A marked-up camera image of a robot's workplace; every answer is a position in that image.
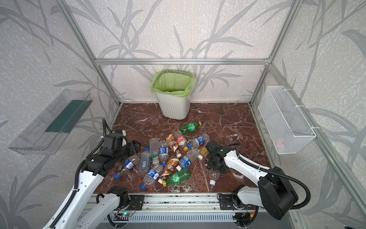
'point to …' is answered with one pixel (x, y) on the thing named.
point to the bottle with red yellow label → (204, 150)
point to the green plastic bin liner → (174, 82)
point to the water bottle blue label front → (152, 174)
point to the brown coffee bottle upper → (173, 144)
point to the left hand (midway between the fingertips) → (139, 141)
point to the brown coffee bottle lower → (171, 165)
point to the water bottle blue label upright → (164, 152)
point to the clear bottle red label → (181, 139)
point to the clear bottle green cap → (154, 150)
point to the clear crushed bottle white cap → (214, 175)
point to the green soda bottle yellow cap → (189, 128)
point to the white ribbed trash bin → (174, 107)
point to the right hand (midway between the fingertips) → (212, 163)
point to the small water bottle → (130, 164)
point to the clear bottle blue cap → (145, 160)
